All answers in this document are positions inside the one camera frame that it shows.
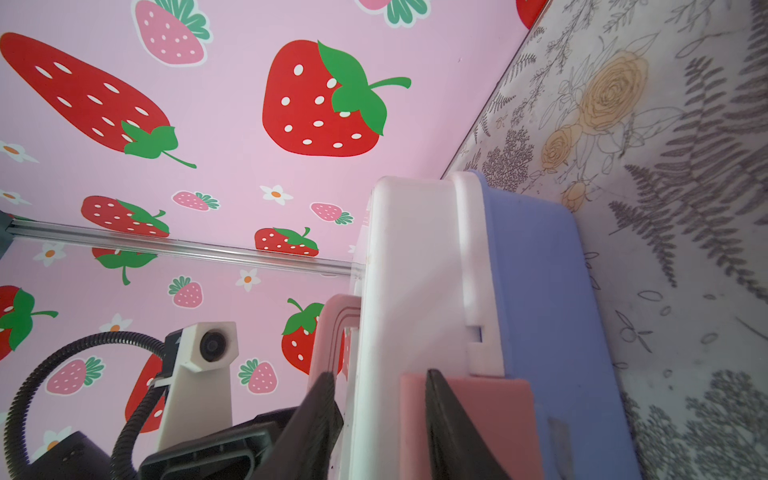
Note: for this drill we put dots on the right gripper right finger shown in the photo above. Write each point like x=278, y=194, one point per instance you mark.
x=456, y=448

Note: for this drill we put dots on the white tool box pink handle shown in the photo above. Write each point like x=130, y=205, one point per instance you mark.
x=489, y=287

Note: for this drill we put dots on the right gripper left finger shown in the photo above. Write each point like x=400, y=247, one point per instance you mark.
x=307, y=435

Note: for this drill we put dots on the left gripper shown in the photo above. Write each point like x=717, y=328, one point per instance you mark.
x=234, y=453

